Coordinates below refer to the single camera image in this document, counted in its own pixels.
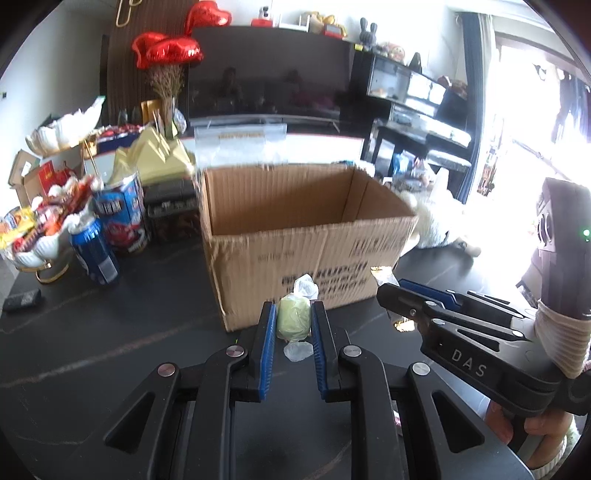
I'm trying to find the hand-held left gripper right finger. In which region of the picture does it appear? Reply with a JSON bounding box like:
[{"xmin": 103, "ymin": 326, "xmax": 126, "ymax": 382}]
[{"xmin": 310, "ymin": 300, "xmax": 490, "ymax": 462}]

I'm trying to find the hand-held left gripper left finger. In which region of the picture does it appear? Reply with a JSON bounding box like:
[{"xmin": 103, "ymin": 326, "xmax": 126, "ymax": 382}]
[{"xmin": 102, "ymin": 301, "xmax": 279, "ymax": 462}]

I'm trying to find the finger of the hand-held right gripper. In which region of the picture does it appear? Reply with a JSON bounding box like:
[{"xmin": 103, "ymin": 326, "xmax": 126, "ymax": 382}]
[
  {"xmin": 400, "ymin": 278, "xmax": 526, "ymax": 320},
  {"xmin": 376, "ymin": 282, "xmax": 533, "ymax": 343}
]

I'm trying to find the pale green candy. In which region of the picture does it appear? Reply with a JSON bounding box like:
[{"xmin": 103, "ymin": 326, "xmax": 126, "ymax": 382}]
[{"xmin": 276, "ymin": 274, "xmax": 320, "ymax": 362}]

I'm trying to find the brown cardboard box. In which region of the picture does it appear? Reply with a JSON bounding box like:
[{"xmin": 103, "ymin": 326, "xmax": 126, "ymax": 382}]
[{"xmin": 198, "ymin": 165, "xmax": 420, "ymax": 332}]

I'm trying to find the person's right forearm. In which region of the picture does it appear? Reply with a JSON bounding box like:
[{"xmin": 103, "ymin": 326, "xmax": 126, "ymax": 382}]
[{"xmin": 534, "ymin": 299, "xmax": 591, "ymax": 380}]

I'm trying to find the pile of snacks in bowl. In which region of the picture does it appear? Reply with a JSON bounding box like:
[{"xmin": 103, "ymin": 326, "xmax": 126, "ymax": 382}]
[{"xmin": 0, "ymin": 178, "xmax": 100, "ymax": 253}]

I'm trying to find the person's right hand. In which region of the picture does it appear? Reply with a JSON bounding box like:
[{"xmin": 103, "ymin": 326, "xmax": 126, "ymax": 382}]
[{"xmin": 484, "ymin": 401, "xmax": 574, "ymax": 468}]

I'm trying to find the white plush sheep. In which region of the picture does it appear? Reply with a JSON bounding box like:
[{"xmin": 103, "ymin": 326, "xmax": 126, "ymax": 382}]
[{"xmin": 399, "ymin": 186, "xmax": 482, "ymax": 257}]

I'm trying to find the black tin box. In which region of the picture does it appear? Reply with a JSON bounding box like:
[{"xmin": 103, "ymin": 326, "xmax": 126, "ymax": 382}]
[{"xmin": 144, "ymin": 180, "xmax": 202, "ymax": 243}]

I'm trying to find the dark blue curtain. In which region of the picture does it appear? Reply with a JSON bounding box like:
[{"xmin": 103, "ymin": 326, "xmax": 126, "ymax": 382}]
[{"xmin": 456, "ymin": 11, "xmax": 500, "ymax": 205}]

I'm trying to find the blue soda can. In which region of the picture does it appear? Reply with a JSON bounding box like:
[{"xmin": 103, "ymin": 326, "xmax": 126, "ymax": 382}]
[{"xmin": 70, "ymin": 218, "xmax": 121, "ymax": 286}]

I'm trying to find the blue candy canister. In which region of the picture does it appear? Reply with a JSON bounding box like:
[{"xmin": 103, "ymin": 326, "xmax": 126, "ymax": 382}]
[{"xmin": 92, "ymin": 172, "xmax": 151, "ymax": 254}]

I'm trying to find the black upright piano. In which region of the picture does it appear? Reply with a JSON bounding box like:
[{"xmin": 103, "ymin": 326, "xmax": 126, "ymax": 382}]
[{"xmin": 350, "ymin": 46, "xmax": 475, "ymax": 185}]

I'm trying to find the clear plastic bag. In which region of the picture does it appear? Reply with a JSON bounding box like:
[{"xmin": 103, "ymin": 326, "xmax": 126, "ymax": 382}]
[{"xmin": 194, "ymin": 124, "xmax": 287, "ymax": 169}]

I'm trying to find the yellow mountain shaped ornament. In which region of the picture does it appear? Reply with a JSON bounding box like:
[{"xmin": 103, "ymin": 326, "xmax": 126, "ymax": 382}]
[{"xmin": 108, "ymin": 126, "xmax": 197, "ymax": 186}]

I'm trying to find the large white petal bowl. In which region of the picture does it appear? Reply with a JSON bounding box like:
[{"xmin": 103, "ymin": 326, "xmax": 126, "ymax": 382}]
[{"xmin": 0, "ymin": 203, "xmax": 100, "ymax": 269}]

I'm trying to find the plush bear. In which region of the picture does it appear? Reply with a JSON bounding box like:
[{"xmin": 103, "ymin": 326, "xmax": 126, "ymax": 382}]
[{"xmin": 379, "ymin": 41, "xmax": 407, "ymax": 62}]

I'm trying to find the black remote control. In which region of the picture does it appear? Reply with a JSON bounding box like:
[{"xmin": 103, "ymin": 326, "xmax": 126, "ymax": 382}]
[{"xmin": 2, "ymin": 288, "xmax": 42, "ymax": 311}]

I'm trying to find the black television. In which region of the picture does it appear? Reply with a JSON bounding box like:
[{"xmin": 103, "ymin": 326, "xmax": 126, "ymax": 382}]
[{"xmin": 189, "ymin": 25, "xmax": 359, "ymax": 128}]

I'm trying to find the grey rabbit figure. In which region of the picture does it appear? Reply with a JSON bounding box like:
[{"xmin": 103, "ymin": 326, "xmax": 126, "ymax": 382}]
[{"xmin": 359, "ymin": 17, "xmax": 380, "ymax": 47}]

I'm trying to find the dried flower bouquet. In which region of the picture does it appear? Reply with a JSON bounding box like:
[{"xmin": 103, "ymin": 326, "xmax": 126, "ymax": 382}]
[{"xmin": 148, "ymin": 65, "xmax": 188, "ymax": 139}]

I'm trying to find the gold figurine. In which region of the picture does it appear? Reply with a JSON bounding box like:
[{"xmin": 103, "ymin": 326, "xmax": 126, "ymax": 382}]
[{"xmin": 298, "ymin": 13, "xmax": 347, "ymax": 39}]

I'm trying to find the open cardboard box on floor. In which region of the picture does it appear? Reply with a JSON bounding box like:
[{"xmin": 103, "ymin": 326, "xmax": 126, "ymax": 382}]
[{"xmin": 8, "ymin": 150, "xmax": 77, "ymax": 209}]

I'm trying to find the small white petal bowl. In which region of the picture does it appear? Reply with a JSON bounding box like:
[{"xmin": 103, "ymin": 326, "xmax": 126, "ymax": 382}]
[{"xmin": 25, "ymin": 96, "xmax": 106, "ymax": 153}]

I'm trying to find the white and red camera toy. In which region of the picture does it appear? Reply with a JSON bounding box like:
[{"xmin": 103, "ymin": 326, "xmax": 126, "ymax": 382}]
[{"xmin": 252, "ymin": 4, "xmax": 278, "ymax": 28}]

